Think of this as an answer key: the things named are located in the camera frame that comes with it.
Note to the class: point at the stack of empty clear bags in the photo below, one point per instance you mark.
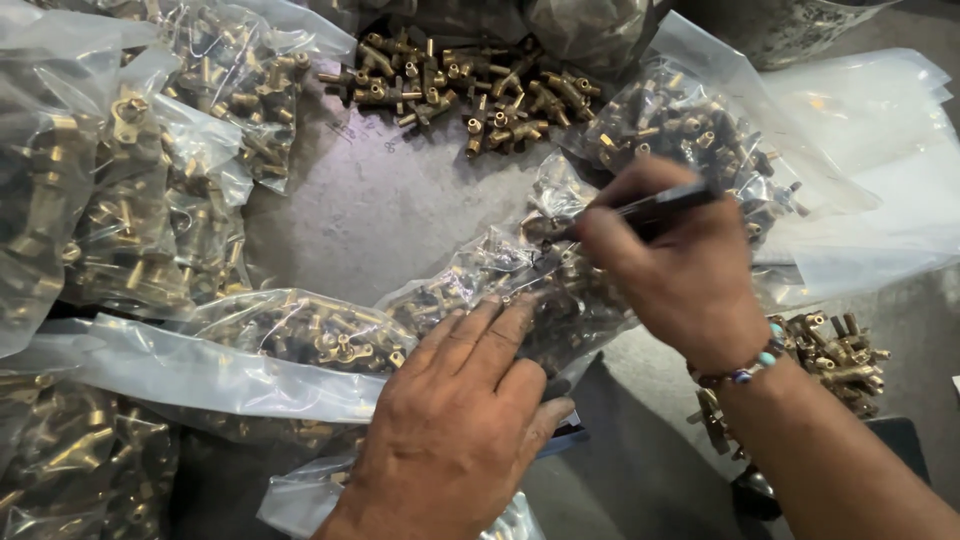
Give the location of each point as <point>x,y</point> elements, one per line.
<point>885,150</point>

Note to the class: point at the person's right hand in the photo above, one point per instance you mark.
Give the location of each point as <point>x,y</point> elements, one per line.
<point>682,277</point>

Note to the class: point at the pile of loose brass fittings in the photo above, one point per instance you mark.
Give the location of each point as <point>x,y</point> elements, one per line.
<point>457,90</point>
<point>840,360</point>

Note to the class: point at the blue flat card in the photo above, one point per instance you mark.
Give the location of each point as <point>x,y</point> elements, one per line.
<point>568,442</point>

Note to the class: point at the black marker pen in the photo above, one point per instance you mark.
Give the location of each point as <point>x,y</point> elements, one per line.
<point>675,199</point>

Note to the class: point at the clear plastic bag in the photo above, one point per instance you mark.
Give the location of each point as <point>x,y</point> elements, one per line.
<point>585,30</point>
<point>300,502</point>
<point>675,127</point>
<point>465,277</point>
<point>300,334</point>

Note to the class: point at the mottled metal bucket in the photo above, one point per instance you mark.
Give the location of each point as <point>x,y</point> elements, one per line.
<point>787,30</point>

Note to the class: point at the dark round object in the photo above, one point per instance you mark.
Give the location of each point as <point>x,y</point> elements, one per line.
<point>754,495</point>

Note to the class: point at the heap of filled clear bags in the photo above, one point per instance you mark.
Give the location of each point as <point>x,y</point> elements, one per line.
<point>112,187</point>

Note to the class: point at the person's left hand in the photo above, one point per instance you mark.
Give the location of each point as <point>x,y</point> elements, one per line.
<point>442,435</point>

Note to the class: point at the black flat object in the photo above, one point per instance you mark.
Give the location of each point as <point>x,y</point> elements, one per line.
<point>900,446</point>

